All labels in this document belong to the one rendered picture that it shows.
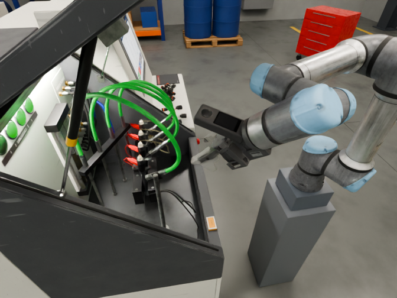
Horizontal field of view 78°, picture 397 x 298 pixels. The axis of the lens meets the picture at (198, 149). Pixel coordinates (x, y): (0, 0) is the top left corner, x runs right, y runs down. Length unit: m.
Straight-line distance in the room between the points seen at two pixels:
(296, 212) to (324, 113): 0.87
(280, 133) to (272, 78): 0.16
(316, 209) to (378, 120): 0.53
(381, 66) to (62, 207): 0.88
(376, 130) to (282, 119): 0.54
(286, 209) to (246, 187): 1.14
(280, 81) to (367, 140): 0.48
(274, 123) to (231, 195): 1.84
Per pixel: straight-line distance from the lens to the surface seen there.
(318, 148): 1.06
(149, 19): 6.15
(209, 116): 0.52
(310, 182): 1.17
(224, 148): 0.55
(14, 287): 0.99
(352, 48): 0.83
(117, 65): 1.15
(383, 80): 0.87
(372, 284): 2.20
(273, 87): 0.56
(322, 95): 0.42
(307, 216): 1.26
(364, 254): 2.29
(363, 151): 0.99
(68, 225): 0.67
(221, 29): 5.69
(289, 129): 0.44
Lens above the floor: 1.75
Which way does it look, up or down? 41 degrees down
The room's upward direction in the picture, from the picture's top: straight up
